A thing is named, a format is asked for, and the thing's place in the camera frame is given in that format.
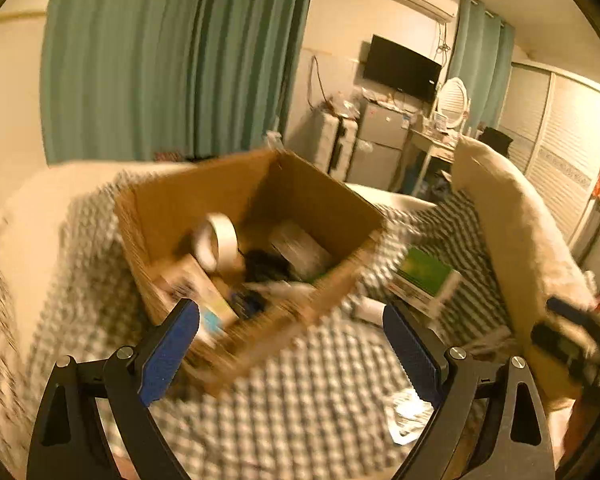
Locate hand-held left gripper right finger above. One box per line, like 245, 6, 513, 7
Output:
382, 302, 557, 480

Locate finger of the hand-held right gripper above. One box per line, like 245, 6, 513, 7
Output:
530, 296, 600, 378

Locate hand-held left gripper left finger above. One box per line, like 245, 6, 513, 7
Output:
26, 298, 202, 480

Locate white tape roll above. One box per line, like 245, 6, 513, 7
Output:
190, 212, 240, 272

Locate black object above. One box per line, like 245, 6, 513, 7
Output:
241, 249, 292, 282

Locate brown cardboard box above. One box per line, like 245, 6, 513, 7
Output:
114, 147, 387, 397

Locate printed paper leaflet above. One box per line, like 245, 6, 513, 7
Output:
384, 389, 437, 445

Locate pink white medicine box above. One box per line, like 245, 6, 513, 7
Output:
154, 254, 239, 348

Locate green white box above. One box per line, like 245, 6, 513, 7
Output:
386, 246, 462, 319

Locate cream pillow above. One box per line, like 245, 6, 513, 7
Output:
451, 136, 599, 403

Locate clear plastic bag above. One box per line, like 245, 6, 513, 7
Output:
269, 220, 334, 282

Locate white louvred wardrobe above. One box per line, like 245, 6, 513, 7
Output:
499, 61, 600, 258

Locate black bag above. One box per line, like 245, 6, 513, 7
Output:
480, 127, 514, 154

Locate white dressing table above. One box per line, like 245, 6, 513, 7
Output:
401, 127, 462, 199

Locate grey small fridge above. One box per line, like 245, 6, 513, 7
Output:
347, 102, 412, 192

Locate white suitcase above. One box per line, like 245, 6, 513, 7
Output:
311, 111, 359, 177

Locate white oval mirror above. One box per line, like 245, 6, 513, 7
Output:
434, 78, 468, 132

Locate narrow green curtain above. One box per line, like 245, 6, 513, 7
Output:
447, 0, 516, 134

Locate wide green curtain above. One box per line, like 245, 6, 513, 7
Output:
40, 0, 322, 166

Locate black wall television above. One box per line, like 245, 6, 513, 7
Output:
362, 35, 443, 102

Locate wall cable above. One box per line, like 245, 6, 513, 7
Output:
306, 55, 332, 112

